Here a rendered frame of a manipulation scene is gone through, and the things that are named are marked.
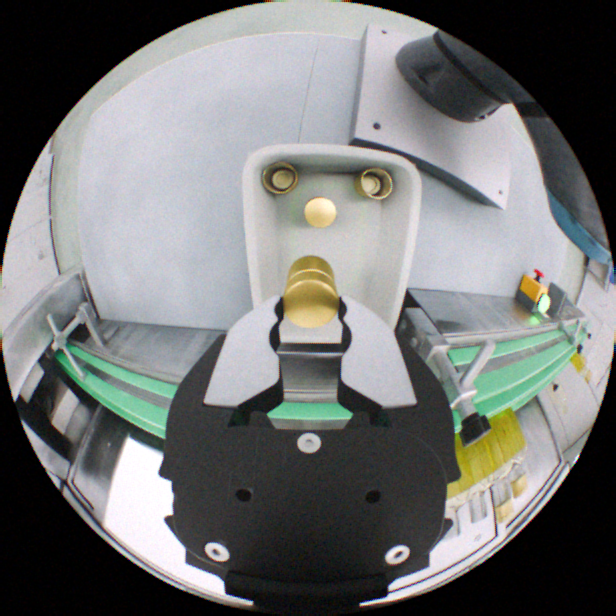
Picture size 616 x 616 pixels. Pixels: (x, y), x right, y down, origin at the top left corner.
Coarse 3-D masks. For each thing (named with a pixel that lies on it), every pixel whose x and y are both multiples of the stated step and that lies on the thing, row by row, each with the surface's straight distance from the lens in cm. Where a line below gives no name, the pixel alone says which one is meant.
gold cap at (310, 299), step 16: (304, 256) 15; (288, 272) 15; (304, 272) 12; (320, 272) 12; (288, 288) 11; (304, 288) 11; (320, 288) 11; (336, 288) 12; (288, 304) 12; (304, 304) 12; (320, 304) 12; (336, 304) 12; (304, 320) 12; (320, 320) 12
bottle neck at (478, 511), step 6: (480, 498) 37; (468, 504) 39; (474, 504) 38; (480, 504) 38; (474, 510) 38; (480, 510) 38; (486, 510) 39; (474, 516) 38; (480, 516) 38; (486, 516) 39; (474, 522) 38
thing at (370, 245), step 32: (256, 160) 20; (288, 160) 21; (320, 160) 21; (352, 160) 21; (384, 160) 20; (256, 192) 20; (320, 192) 26; (352, 192) 26; (416, 192) 21; (256, 224) 20; (288, 224) 26; (352, 224) 27; (384, 224) 26; (416, 224) 22; (256, 256) 20; (288, 256) 27; (320, 256) 27; (352, 256) 28; (384, 256) 26; (256, 288) 22; (352, 288) 30; (384, 288) 26; (288, 320) 27; (384, 320) 26
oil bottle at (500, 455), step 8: (496, 416) 42; (496, 424) 41; (496, 432) 40; (488, 440) 38; (496, 440) 40; (504, 440) 41; (488, 448) 38; (496, 448) 39; (504, 448) 41; (496, 456) 39; (504, 456) 40; (512, 456) 42; (496, 464) 38; (504, 464) 40; (512, 464) 42; (496, 472) 39; (504, 472) 40; (496, 480) 40
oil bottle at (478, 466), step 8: (480, 440) 37; (464, 448) 35; (472, 448) 36; (480, 448) 37; (464, 456) 35; (472, 456) 35; (480, 456) 36; (488, 456) 38; (472, 464) 35; (480, 464) 36; (488, 464) 37; (472, 472) 35; (480, 472) 36; (488, 472) 37; (472, 480) 35; (480, 480) 36; (488, 480) 37; (472, 488) 35; (480, 488) 36; (488, 488) 38; (472, 496) 36; (480, 496) 37
